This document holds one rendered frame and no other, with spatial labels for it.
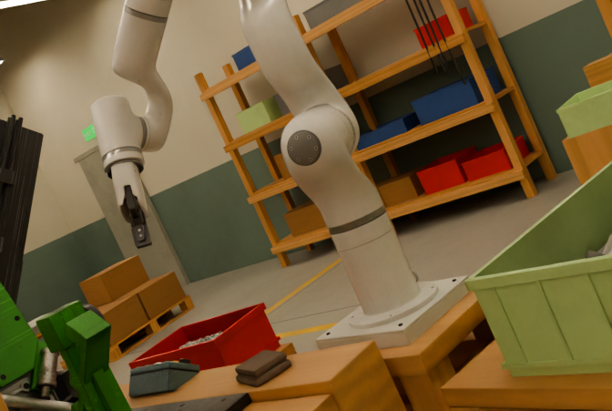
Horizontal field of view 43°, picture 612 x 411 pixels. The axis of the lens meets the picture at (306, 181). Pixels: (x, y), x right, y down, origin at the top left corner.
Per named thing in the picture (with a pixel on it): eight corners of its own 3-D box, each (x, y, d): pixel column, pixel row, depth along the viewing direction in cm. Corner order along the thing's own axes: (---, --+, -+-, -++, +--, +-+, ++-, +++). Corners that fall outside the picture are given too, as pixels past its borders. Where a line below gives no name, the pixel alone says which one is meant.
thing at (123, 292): (146, 322, 872) (117, 262, 867) (195, 306, 826) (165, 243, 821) (66, 375, 774) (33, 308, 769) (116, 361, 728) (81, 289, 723)
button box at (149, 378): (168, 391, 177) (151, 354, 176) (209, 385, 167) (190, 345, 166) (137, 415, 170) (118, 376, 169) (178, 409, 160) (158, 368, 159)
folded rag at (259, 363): (293, 365, 140) (287, 351, 140) (257, 388, 137) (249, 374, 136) (271, 361, 149) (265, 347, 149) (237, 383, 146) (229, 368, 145)
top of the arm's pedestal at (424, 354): (394, 312, 178) (387, 296, 178) (512, 292, 155) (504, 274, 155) (305, 385, 156) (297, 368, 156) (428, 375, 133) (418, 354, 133)
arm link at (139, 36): (183, 14, 169) (148, 143, 178) (117, 0, 158) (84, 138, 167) (204, 25, 163) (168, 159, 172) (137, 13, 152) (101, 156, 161)
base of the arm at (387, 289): (396, 288, 168) (362, 210, 167) (457, 282, 153) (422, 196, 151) (331, 329, 158) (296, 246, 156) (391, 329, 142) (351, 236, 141)
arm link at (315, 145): (392, 204, 157) (345, 94, 155) (371, 228, 140) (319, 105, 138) (338, 223, 161) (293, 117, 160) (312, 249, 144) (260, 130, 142)
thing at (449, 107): (533, 198, 613) (419, -62, 597) (279, 270, 817) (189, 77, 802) (558, 176, 653) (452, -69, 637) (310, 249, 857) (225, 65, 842)
